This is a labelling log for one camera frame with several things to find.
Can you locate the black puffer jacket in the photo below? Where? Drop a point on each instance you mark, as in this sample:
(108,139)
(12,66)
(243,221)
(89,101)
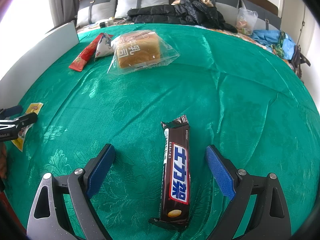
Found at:
(180,13)

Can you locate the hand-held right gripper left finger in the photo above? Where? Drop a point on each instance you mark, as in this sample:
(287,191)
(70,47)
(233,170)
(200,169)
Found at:
(101,170)

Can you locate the green satin cloth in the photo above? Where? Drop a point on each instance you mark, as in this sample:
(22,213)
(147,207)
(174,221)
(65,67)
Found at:
(225,100)

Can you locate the yellow snack packet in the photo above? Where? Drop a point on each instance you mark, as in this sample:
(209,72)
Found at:
(35,108)

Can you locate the white door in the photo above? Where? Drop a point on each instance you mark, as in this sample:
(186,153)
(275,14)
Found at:
(297,15)

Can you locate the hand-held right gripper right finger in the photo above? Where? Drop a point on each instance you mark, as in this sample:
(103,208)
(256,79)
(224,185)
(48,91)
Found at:
(220,172)

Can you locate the grey curtain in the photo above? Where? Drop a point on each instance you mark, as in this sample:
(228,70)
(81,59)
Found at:
(63,0)

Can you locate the clear bread loaf packet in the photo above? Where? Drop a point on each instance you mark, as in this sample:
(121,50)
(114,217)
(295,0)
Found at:
(140,50)

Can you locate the clear plastic bag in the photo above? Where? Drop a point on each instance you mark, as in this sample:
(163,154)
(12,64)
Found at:
(246,21)

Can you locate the brown chocolate bar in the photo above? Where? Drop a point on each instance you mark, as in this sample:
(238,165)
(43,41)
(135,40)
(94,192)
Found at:
(176,170)

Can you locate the black folding frame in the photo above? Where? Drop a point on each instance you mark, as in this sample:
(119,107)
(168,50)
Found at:
(300,60)

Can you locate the white cardboard box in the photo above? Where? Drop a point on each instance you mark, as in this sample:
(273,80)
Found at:
(37,55)

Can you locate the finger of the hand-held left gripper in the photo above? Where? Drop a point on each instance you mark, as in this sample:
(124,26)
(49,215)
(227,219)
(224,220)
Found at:
(25,120)
(12,110)

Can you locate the red snack packet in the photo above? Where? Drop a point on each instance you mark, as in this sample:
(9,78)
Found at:
(86,53)

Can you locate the blue cloth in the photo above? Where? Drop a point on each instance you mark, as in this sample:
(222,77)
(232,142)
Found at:
(270,38)

